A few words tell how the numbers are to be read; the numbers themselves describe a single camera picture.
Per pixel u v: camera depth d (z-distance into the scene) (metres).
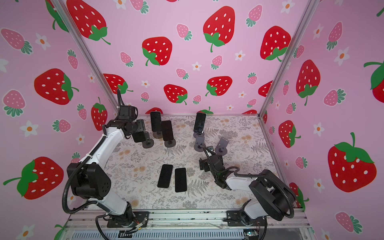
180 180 0.86
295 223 0.73
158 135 1.07
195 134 1.11
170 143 1.04
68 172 0.44
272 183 0.46
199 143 0.98
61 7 0.68
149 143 1.04
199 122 1.03
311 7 0.69
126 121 0.64
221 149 0.95
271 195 0.44
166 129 0.98
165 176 0.88
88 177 0.44
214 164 0.67
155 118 1.01
